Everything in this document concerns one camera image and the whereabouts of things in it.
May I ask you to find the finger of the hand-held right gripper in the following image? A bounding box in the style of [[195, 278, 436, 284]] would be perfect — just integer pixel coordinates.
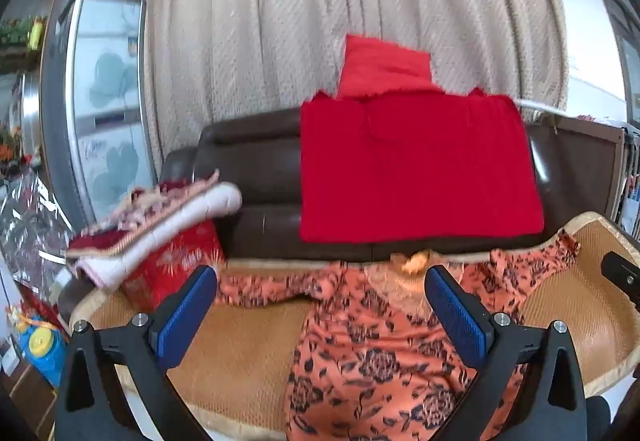
[[601, 252, 640, 308]]

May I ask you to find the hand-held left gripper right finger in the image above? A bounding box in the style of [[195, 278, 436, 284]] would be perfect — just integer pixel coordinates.
[[424, 265, 587, 441]]

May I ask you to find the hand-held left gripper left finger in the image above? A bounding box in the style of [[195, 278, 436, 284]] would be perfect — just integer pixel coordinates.
[[54, 265, 218, 441]]

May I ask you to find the orange floral blouse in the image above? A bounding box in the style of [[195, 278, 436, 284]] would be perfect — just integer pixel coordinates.
[[217, 228, 583, 441]]

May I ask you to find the red gold printed pillow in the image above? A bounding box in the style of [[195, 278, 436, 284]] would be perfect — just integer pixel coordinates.
[[122, 218, 226, 314]]

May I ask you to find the woven straw seat mat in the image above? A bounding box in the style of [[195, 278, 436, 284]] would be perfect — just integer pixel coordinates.
[[70, 211, 640, 441]]

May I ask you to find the folded pink red quilt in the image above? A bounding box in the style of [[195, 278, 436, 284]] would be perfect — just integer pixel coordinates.
[[66, 168, 244, 292]]

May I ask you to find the large red knit cloth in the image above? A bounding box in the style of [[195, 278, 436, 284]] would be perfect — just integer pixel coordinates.
[[299, 88, 546, 244]]

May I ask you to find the blue yellow toy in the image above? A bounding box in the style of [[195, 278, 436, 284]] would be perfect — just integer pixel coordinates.
[[7, 306, 68, 389]]

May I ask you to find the brown leather sofa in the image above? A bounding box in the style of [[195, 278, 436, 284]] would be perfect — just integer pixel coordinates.
[[57, 108, 626, 317]]

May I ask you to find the silver foil table cover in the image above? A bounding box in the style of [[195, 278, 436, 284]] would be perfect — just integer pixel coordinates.
[[0, 171, 76, 292]]

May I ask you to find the silver patterned refrigerator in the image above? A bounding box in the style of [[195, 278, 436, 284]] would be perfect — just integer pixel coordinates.
[[40, 0, 161, 228]]

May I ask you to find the beige curtain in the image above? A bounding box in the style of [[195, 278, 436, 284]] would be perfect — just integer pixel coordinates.
[[117, 0, 571, 166]]

